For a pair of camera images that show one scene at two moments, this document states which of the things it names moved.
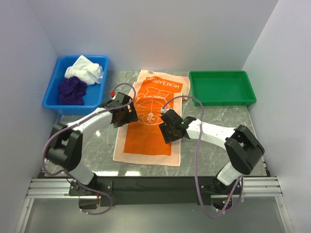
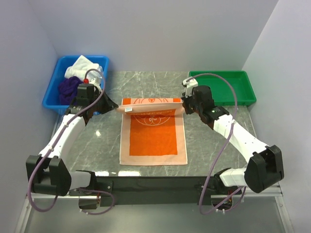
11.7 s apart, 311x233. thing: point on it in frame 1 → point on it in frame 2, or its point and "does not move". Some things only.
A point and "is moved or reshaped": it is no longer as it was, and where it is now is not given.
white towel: [84, 69] does not move
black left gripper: [132, 116] → [109, 104]
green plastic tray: [222, 88] does not move
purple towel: [72, 91] does not move
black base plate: [127, 191] does not move
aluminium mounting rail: [253, 187] does not move
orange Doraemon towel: [143, 141] is moved or reshaped
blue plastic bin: [95, 93] does not move
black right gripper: [164, 129] → [186, 99]
